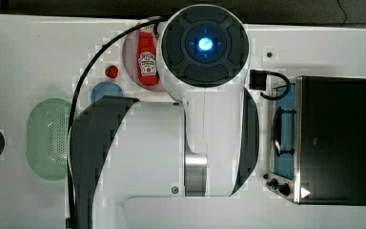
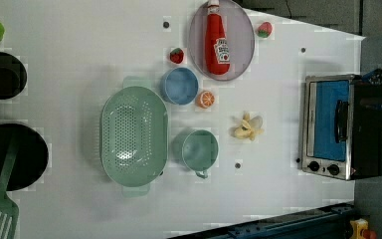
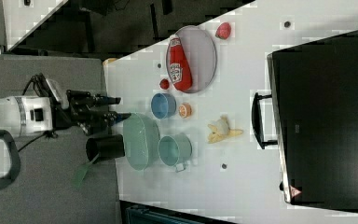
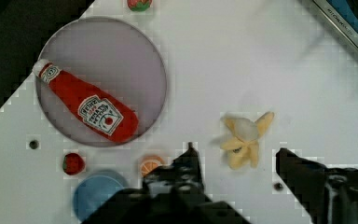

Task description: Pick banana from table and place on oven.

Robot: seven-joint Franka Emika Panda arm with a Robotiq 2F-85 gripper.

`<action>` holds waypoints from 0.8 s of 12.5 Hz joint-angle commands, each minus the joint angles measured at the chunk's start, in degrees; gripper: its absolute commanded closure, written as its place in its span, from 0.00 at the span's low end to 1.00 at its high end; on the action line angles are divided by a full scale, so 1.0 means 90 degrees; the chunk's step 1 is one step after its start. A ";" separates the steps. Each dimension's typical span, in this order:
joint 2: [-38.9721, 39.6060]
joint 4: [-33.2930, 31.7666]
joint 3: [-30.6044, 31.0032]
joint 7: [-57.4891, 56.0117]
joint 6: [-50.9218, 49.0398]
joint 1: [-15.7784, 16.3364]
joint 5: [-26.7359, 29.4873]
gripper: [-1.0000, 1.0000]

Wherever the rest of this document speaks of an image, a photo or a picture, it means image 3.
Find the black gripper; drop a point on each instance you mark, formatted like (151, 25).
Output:
(85, 111)

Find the red ketchup bottle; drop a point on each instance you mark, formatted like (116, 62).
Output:
(179, 69)

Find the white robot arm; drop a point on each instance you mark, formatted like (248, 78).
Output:
(43, 115)

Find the blue metal frame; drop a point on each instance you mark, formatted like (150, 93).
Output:
(142, 215)

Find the green cup with handle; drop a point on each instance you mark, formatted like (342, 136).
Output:
(175, 151)

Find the black cylindrical container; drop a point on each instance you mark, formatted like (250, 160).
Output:
(106, 147)

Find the blue bowl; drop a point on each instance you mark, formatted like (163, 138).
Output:
(163, 105)

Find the grey oval plate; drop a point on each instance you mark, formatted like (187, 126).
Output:
(201, 56)

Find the toy orange half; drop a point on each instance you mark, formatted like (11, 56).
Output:
(185, 110)

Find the small toy strawberry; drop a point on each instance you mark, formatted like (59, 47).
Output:
(164, 84)

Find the green oval colander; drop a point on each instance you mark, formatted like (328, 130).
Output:
(141, 137)

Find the black toaster oven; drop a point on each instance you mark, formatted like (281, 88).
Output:
(311, 116)

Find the large toy strawberry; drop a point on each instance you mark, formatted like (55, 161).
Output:
(223, 31)

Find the peeled toy banana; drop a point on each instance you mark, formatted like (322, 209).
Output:
(221, 131)

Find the green slotted spatula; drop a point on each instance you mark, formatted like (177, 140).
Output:
(82, 170)

